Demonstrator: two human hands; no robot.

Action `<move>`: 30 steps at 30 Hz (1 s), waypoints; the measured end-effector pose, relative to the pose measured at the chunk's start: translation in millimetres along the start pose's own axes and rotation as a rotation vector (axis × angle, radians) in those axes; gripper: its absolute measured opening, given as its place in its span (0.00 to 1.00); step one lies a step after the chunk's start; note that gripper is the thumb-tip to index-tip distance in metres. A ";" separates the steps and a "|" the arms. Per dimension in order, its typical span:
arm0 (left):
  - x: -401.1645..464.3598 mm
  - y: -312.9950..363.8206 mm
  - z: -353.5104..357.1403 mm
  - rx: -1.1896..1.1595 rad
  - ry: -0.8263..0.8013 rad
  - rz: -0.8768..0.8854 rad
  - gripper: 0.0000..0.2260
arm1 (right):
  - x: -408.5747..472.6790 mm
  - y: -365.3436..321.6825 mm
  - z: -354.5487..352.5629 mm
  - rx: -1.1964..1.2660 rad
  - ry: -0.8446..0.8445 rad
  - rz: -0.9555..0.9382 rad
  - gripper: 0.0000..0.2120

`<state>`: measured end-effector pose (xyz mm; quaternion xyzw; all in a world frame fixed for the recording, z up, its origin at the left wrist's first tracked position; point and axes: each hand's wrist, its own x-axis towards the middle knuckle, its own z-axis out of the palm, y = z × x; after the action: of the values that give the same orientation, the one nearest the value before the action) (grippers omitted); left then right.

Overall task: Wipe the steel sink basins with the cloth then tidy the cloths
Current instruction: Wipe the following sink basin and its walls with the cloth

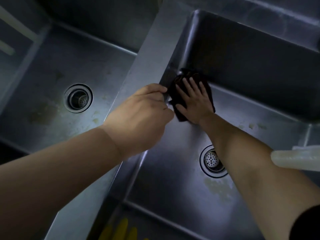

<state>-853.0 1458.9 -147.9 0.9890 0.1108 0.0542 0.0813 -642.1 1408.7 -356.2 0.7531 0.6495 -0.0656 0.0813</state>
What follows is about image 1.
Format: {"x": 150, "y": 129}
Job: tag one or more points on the person's left hand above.
{"x": 140, "y": 117}

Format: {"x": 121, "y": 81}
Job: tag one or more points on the person's right hand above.
{"x": 197, "y": 107}

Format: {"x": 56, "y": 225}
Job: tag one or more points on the dark cleaning cloth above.
{"x": 180, "y": 99}

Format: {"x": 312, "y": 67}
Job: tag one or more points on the stainless steel sink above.
{"x": 75, "y": 59}
{"x": 170, "y": 177}

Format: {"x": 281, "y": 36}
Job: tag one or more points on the person's left forearm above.
{"x": 55, "y": 177}

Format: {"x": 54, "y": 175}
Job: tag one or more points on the person's right forearm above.
{"x": 262, "y": 177}

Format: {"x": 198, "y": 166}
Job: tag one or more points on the round metal drain strainer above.
{"x": 78, "y": 98}
{"x": 210, "y": 159}

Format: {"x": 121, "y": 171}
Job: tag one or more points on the yellow rubber glove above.
{"x": 121, "y": 229}

